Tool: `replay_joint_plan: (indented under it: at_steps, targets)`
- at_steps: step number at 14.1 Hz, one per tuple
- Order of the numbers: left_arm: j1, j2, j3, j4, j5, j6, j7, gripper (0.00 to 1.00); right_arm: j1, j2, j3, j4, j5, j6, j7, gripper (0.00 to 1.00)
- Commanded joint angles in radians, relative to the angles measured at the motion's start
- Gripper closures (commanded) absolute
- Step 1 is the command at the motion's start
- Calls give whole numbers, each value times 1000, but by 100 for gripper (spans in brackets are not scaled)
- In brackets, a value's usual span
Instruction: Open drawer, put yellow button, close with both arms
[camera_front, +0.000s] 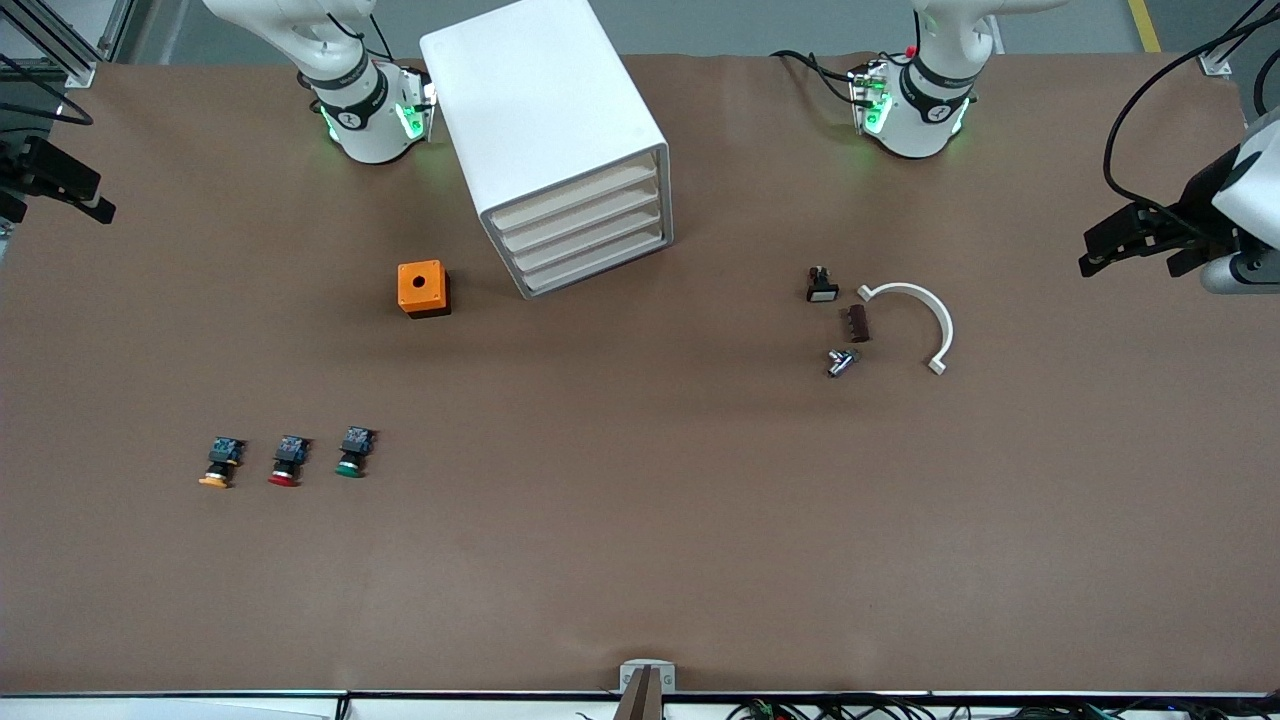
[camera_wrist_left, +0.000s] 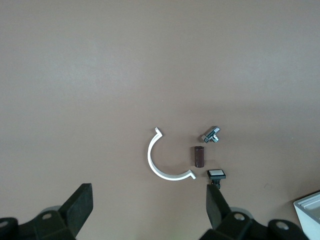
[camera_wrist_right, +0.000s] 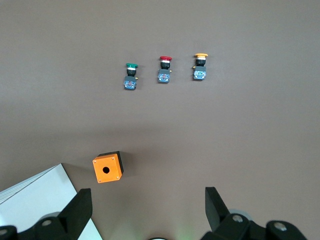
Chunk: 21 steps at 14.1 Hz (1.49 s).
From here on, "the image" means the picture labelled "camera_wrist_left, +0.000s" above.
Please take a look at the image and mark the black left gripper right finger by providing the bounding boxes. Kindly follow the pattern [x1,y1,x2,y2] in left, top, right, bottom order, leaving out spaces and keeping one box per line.
[199,184,311,240]

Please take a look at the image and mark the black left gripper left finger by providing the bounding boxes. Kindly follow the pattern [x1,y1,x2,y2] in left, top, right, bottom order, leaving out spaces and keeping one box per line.
[0,183,94,240]

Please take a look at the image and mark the white square push button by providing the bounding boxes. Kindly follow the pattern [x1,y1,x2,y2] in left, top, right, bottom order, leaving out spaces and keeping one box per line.
[206,169,227,190]

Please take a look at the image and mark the white drawer cabinet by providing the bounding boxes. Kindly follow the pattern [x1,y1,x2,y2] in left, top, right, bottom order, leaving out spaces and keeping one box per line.
[293,191,320,240]

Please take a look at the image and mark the brown cylinder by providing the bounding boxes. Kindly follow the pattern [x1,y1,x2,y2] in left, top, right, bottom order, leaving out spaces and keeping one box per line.
[193,146,206,168]

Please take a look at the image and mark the chrome metal fitting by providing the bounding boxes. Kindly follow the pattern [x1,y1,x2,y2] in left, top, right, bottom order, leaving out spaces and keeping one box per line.
[199,125,221,144]

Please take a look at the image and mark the white semicircular pipe clamp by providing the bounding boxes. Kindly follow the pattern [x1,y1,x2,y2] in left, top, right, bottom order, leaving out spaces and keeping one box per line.
[147,127,196,181]

